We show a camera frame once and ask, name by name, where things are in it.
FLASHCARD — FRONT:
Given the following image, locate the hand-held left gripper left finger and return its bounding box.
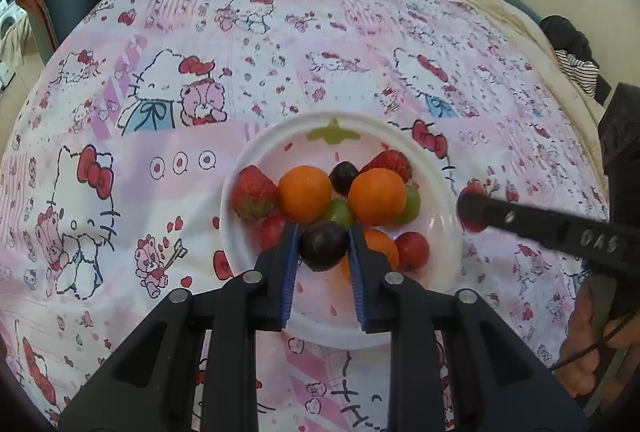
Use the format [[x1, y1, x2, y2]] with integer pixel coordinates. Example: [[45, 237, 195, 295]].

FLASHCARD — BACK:
[[57, 221, 302, 432]]

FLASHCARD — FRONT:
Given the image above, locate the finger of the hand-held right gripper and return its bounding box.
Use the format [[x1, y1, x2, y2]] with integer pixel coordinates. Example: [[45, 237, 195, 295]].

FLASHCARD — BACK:
[[456, 192, 637, 272]]

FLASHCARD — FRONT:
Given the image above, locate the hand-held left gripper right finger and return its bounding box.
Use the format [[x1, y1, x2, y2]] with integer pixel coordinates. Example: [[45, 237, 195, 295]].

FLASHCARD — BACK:
[[347, 224, 588, 432]]

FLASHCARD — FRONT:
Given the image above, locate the dark purple grape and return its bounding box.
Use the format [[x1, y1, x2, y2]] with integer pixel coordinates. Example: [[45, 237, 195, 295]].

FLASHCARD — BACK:
[[299, 220, 349, 273], [328, 161, 360, 197]]

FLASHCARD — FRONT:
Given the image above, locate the red cherry tomato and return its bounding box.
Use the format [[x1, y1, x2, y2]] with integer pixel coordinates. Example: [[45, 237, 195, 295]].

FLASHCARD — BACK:
[[257, 212, 288, 253], [459, 179, 493, 234], [395, 232, 431, 273]]

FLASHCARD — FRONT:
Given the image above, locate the white strawberry pattern plate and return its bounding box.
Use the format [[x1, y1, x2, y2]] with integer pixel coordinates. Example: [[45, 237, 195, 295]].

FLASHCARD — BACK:
[[220, 111, 463, 349]]

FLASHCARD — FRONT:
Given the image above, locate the red strawberry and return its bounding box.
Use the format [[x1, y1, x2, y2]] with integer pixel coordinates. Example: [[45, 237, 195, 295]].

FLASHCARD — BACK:
[[231, 164, 280, 220], [359, 150, 413, 185]]

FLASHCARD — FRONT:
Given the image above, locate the green grape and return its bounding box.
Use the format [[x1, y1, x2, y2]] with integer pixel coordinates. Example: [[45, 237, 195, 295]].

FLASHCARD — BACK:
[[322, 198, 357, 228], [397, 184, 422, 225]]

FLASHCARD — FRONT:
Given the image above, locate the person's right hand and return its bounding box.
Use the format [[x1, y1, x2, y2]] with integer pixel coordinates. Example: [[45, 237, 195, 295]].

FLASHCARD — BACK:
[[556, 279, 640, 398]]

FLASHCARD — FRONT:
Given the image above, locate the orange tangerine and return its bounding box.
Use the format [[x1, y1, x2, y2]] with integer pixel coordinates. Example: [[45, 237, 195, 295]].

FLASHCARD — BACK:
[[277, 165, 333, 225], [340, 228, 400, 280], [348, 168, 407, 227]]

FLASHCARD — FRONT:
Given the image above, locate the striped cloth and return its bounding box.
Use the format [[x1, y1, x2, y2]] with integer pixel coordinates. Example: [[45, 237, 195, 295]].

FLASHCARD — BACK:
[[555, 49, 601, 100]]

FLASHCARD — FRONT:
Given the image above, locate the dark garment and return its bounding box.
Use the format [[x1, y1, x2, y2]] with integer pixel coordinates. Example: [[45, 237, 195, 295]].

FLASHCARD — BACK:
[[539, 14, 598, 63]]

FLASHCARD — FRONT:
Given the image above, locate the pink cartoon printed blanket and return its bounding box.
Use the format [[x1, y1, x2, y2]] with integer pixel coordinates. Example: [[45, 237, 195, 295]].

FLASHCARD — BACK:
[[0, 0, 613, 432]]

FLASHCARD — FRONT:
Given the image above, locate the black cable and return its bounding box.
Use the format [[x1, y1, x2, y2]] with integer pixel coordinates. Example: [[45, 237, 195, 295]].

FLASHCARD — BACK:
[[549, 317, 633, 372]]

